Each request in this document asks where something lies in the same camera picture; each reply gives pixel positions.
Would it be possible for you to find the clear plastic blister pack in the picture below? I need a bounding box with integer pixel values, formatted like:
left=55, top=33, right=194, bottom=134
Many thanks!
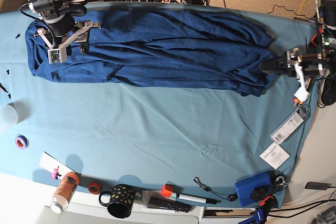
left=270, top=104, right=310, bottom=144

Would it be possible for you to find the white paper leaflet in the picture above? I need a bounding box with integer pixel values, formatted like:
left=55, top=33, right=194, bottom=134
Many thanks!
left=259, top=142, right=290, bottom=169

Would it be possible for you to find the blue clamp bottom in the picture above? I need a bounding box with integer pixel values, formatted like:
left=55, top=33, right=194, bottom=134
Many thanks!
left=239, top=195, right=277, bottom=224

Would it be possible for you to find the black dotted remote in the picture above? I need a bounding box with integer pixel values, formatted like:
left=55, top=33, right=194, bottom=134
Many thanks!
left=148, top=197, right=192, bottom=212

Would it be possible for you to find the orange black clamp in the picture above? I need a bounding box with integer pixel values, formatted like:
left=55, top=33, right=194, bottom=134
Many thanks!
left=309, top=33, right=321, bottom=48

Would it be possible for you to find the orange tape roll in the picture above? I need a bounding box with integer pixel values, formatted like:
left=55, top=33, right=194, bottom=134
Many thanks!
left=88, top=182, right=101, bottom=195

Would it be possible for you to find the black yellow-dotted mug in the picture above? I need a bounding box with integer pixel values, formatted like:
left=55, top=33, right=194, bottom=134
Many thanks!
left=98, top=184, right=135, bottom=219

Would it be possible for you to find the black adapter right edge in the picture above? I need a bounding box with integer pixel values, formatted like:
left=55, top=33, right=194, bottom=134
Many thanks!
left=305, top=182, right=330, bottom=190

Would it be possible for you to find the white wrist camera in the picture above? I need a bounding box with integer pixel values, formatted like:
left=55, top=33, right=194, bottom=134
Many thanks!
left=294, top=86, right=310, bottom=102
left=48, top=48, right=67, bottom=64

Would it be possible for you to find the purple tape roll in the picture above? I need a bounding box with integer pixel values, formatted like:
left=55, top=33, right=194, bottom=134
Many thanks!
left=15, top=135, right=28, bottom=149

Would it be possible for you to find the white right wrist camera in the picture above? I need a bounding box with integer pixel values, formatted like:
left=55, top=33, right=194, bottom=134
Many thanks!
left=48, top=48, right=67, bottom=64

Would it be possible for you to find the blue box with knob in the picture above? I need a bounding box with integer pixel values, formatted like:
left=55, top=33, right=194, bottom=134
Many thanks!
left=235, top=171, right=276, bottom=207

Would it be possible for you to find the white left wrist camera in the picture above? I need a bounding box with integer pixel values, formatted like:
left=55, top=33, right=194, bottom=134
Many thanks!
left=294, top=86, right=310, bottom=102

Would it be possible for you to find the black marker pen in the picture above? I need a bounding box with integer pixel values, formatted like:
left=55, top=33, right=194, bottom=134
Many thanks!
left=176, top=193, right=221, bottom=205

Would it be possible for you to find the orange bottle white cap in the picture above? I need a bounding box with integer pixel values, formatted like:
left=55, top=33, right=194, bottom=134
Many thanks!
left=50, top=172, right=79, bottom=214

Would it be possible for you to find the orange black utility knife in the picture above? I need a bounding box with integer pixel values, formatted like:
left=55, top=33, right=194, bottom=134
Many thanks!
left=293, top=98, right=303, bottom=108

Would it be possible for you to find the pink clip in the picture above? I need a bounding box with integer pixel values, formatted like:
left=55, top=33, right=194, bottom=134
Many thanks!
left=50, top=167, right=62, bottom=180

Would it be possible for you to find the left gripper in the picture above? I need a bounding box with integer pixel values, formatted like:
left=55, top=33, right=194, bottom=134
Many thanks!
left=260, top=48, right=335, bottom=90

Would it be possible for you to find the black lanyard with clip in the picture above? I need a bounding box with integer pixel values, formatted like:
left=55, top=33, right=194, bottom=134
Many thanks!
left=193, top=176, right=238, bottom=203

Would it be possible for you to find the teal table cloth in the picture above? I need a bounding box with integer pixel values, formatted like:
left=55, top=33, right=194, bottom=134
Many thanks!
left=1, top=12, right=299, bottom=195

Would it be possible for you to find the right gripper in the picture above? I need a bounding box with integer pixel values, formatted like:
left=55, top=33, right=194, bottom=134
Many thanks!
left=35, top=15, right=101, bottom=54

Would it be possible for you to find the orange cube block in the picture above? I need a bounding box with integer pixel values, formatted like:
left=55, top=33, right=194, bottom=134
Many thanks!
left=161, top=184, right=174, bottom=198

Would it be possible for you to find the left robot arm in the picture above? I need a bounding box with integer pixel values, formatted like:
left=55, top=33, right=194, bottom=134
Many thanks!
left=261, top=0, right=335, bottom=91

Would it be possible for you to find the translucent plastic cup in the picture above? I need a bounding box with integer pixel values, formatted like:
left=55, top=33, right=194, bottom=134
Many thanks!
left=0, top=104, right=18, bottom=134

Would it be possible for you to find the black computer mouse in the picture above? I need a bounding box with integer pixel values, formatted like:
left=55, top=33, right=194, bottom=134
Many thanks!
left=321, top=79, right=336, bottom=106

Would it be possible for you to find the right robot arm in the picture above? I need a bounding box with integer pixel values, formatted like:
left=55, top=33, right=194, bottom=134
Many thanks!
left=25, top=0, right=100, bottom=62

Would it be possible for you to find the blue t-shirt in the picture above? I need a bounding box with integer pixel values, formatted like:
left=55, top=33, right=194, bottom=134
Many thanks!
left=25, top=9, right=276, bottom=97

